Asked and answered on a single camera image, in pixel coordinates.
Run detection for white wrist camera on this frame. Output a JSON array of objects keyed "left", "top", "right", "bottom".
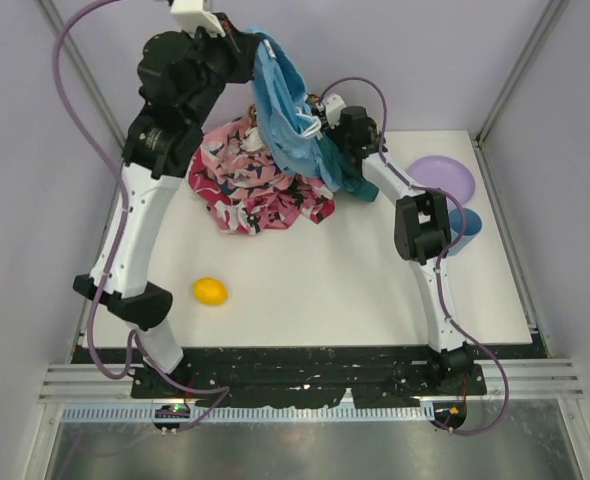
[
  {"left": 169, "top": 0, "right": 226, "bottom": 37},
  {"left": 320, "top": 94, "right": 346, "bottom": 129}
]

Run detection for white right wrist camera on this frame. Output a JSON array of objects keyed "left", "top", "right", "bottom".
[{"left": 320, "top": 94, "right": 346, "bottom": 129}]

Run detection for white slotted cable duct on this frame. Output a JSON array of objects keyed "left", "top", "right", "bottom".
[{"left": 60, "top": 402, "right": 434, "bottom": 424}]

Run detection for light blue shorts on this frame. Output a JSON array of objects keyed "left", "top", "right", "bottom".
[{"left": 247, "top": 27, "right": 340, "bottom": 192}]

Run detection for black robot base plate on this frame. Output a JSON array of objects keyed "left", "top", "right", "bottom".
[{"left": 69, "top": 343, "right": 489, "bottom": 409}]

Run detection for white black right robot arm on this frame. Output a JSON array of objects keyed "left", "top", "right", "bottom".
[{"left": 329, "top": 106, "right": 474, "bottom": 393}]

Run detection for yellow lemon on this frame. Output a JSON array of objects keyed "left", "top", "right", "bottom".
[{"left": 192, "top": 277, "right": 228, "bottom": 306}]

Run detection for teal green cloth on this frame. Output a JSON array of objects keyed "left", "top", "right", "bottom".
[{"left": 317, "top": 135, "right": 379, "bottom": 203}]

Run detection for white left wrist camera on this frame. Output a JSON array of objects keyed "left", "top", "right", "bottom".
[{"left": 169, "top": 0, "right": 226, "bottom": 37}]

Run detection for lilac plastic plate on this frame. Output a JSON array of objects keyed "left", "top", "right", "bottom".
[{"left": 406, "top": 155, "right": 476, "bottom": 205}]

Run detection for pink patterned cloth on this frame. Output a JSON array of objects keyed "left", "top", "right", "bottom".
[{"left": 187, "top": 117, "right": 335, "bottom": 235}]

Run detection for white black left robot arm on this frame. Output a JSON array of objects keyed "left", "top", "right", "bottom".
[{"left": 73, "top": 25, "right": 262, "bottom": 375}]

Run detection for orange black camouflage shorts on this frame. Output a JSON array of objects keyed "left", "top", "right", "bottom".
[{"left": 247, "top": 94, "right": 324, "bottom": 135}]

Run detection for blue plastic cup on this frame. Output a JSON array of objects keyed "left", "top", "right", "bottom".
[{"left": 448, "top": 208, "right": 483, "bottom": 256}]

